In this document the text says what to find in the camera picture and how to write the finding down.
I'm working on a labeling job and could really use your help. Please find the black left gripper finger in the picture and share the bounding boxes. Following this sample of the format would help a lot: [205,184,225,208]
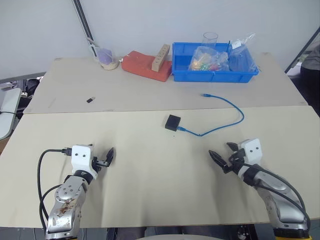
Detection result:
[104,147,116,167]

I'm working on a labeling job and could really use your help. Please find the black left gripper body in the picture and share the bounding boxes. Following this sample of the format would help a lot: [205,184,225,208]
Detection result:
[90,156,111,174]

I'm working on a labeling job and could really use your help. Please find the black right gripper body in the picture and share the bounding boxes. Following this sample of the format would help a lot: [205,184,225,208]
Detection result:
[222,147,248,175]

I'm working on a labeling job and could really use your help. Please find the small black box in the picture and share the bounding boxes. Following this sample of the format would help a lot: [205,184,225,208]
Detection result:
[164,114,182,132]

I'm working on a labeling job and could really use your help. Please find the clear bag with dark item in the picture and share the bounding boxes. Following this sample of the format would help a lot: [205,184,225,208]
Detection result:
[227,32,259,74]

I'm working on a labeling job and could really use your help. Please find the clear bag of colourful pieces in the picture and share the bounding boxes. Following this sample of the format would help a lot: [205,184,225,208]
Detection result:
[187,45,230,72]

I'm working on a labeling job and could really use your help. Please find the blue plastic bin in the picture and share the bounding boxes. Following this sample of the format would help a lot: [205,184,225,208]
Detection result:
[171,41,260,83]

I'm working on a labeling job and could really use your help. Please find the red brick-shaped block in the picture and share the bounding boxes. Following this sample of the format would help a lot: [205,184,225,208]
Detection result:
[120,50,173,82]

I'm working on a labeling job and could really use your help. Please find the clear cup with purple cloth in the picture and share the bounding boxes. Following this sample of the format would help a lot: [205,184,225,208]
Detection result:
[95,47,119,71]

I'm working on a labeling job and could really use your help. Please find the bystander in dark clothes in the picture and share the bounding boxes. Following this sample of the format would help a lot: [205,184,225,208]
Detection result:
[299,40,320,114]

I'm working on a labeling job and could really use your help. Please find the grey chair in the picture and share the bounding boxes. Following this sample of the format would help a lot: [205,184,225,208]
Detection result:
[0,86,22,141]

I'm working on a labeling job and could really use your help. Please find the wooden block with holes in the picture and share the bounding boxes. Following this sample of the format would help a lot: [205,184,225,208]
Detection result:
[151,44,169,73]

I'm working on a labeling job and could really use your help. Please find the clear plastic cup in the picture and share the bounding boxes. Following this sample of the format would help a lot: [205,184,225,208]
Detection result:
[202,31,220,49]

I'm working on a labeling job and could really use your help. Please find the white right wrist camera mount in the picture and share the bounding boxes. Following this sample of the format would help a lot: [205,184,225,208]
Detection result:
[237,137,264,166]

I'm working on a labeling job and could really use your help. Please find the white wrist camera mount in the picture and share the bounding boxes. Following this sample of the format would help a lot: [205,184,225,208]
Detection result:
[70,144,99,181]
[237,137,264,166]

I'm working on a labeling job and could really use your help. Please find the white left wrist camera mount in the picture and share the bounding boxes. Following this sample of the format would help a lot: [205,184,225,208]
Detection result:
[70,144,99,181]

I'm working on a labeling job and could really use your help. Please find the blue cable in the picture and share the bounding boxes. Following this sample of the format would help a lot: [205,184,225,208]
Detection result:
[176,93,245,138]

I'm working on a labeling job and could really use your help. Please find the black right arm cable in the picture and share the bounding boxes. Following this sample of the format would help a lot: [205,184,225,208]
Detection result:
[245,162,312,227]

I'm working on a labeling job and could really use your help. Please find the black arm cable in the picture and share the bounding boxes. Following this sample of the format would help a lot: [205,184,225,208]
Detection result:
[36,148,73,232]
[245,162,312,227]

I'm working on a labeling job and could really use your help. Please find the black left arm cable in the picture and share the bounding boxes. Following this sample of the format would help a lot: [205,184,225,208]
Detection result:
[36,148,73,232]

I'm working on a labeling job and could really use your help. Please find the dark slanted frame bar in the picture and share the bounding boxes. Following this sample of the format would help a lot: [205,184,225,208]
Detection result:
[284,31,319,74]

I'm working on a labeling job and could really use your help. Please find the grey metal slanted rail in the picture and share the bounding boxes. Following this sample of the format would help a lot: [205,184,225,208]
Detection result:
[71,0,98,59]

